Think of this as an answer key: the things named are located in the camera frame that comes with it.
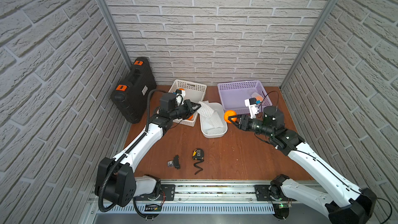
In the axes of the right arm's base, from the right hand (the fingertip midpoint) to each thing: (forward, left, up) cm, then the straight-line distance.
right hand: (233, 118), depth 70 cm
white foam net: (+8, +12, -2) cm, 15 cm away
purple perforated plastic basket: (+35, -10, -23) cm, 43 cm away
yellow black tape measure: (-7, +17, -24) cm, 30 cm away
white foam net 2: (+12, +8, -23) cm, 27 cm away
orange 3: (+3, +19, -2) cm, 20 cm away
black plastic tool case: (+18, +52, -2) cm, 55 cm away
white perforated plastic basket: (+42, +19, -26) cm, 53 cm away
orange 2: (+43, +28, -23) cm, 57 cm away
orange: (+31, -27, -23) cm, 47 cm away
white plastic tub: (+22, +2, -22) cm, 31 cm away
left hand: (+9, +12, 0) cm, 15 cm away
